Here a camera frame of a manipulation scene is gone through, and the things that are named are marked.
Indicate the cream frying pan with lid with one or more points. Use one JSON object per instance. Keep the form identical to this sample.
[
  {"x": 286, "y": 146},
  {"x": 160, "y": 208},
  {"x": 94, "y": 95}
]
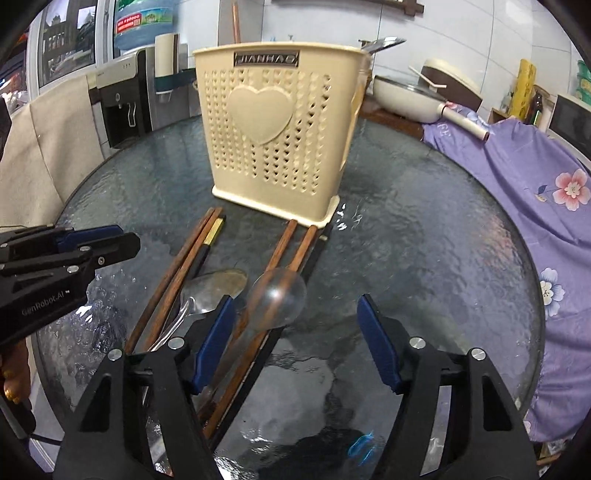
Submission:
[{"x": 401, "y": 99}]

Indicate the yellow roll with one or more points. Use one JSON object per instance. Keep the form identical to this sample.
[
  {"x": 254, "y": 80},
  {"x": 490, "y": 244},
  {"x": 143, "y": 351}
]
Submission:
[{"x": 521, "y": 87}]

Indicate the white microwave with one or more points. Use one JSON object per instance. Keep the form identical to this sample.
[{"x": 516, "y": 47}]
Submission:
[{"x": 570, "y": 122}]

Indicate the person's left hand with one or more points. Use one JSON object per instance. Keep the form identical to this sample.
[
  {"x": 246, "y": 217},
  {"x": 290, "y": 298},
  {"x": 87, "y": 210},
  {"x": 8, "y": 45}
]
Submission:
[{"x": 16, "y": 374}]

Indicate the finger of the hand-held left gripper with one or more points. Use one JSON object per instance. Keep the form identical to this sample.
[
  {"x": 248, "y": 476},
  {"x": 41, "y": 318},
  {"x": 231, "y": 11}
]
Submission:
[
  {"x": 115, "y": 249},
  {"x": 87, "y": 234}
]

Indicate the window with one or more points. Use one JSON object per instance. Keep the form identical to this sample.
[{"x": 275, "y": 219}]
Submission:
[{"x": 69, "y": 41}]

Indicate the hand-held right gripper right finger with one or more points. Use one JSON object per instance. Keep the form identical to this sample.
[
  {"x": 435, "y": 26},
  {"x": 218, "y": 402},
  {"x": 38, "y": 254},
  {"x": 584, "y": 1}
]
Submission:
[{"x": 376, "y": 341}]

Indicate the water dispenser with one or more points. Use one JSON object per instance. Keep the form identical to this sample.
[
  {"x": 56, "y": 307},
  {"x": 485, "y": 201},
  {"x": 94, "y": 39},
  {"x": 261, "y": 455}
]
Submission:
[{"x": 120, "y": 101}]

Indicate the wooden chopstick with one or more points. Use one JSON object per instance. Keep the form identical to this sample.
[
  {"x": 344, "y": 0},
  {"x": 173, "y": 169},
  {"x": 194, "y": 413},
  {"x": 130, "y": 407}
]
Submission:
[
  {"x": 302, "y": 251},
  {"x": 171, "y": 276},
  {"x": 185, "y": 272},
  {"x": 273, "y": 257}
]

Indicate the clear plastic spoon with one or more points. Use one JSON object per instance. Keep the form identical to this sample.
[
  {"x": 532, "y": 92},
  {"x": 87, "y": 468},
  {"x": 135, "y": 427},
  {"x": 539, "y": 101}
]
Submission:
[{"x": 277, "y": 300}]

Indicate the purple floral cloth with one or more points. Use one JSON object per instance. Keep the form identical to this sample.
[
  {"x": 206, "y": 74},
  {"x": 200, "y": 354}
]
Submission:
[{"x": 521, "y": 184}]

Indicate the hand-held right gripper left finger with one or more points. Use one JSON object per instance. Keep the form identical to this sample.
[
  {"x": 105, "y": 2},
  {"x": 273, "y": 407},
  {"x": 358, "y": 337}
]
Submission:
[{"x": 214, "y": 341}]

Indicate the blue water bottle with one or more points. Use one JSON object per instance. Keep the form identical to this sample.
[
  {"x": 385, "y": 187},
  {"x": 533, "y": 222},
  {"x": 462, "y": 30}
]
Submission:
[{"x": 143, "y": 25}]

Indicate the metal spoon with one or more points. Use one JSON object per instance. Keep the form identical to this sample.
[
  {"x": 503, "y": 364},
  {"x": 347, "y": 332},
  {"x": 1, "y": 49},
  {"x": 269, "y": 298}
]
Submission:
[{"x": 212, "y": 288}]

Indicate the cream and brown rice cooker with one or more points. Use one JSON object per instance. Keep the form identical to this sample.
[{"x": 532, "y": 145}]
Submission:
[{"x": 455, "y": 83}]

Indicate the cream perforated utensil holder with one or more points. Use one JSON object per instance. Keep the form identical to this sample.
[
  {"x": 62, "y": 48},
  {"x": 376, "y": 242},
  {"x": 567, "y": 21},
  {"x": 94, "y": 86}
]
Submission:
[{"x": 258, "y": 157}]

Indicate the black chopstick with gold band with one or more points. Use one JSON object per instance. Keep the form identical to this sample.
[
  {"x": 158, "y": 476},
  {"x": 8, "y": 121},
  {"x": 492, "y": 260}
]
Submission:
[
  {"x": 314, "y": 264},
  {"x": 213, "y": 236}
]

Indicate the brown rod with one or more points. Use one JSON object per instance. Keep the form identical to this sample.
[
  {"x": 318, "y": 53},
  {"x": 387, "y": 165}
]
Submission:
[{"x": 236, "y": 23}]

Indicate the white cup dispenser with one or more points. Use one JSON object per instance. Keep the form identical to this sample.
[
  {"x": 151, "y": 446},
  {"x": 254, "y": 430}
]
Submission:
[{"x": 165, "y": 55}]

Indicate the wooden side table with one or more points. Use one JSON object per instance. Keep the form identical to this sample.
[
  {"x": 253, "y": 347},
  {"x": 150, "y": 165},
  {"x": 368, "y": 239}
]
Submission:
[{"x": 392, "y": 124}]

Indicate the wooden wall shelf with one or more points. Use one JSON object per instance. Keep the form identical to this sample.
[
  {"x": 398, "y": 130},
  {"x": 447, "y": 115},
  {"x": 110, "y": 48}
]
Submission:
[{"x": 406, "y": 5}]

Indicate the beige cloth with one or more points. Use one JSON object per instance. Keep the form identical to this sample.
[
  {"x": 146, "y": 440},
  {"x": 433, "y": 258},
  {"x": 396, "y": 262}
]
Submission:
[{"x": 41, "y": 157}]

